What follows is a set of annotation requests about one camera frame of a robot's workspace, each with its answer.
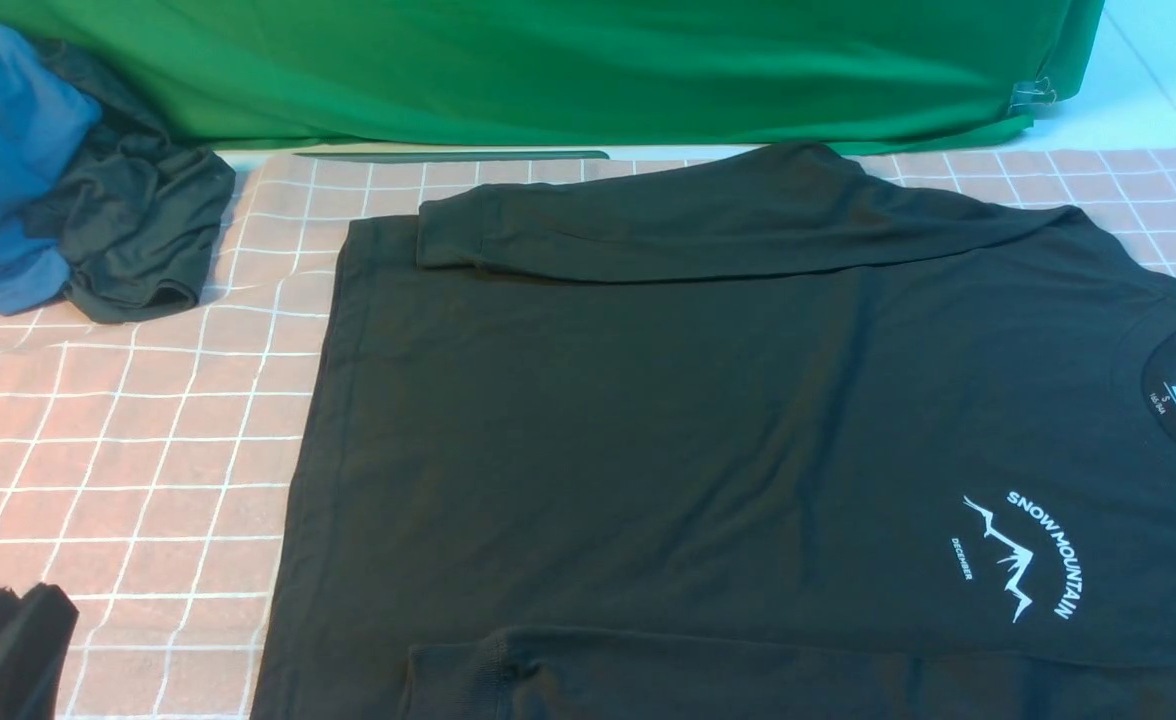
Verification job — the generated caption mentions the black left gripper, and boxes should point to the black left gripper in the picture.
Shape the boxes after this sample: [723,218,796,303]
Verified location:
[0,584,79,719]

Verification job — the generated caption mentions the dark gray long-sleeved shirt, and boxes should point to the dark gray long-sleeved shirt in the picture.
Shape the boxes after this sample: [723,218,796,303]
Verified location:
[250,144,1176,719]

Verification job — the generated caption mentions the pink grid tablecloth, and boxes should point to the pink grid tablecloth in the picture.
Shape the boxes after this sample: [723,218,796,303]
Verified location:
[0,151,1176,719]

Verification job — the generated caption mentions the dark crumpled garment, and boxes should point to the dark crumpled garment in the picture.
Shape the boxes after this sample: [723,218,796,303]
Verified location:
[21,38,236,324]

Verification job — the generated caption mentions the blue crumpled garment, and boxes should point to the blue crumpled garment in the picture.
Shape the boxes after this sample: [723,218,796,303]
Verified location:
[0,24,102,315]

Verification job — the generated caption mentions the green backdrop cloth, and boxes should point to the green backdrop cloth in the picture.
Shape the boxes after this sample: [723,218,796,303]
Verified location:
[0,1,1104,155]

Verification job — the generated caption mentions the clear binder clip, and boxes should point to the clear binder clip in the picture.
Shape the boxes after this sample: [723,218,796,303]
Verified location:
[1007,76,1058,116]

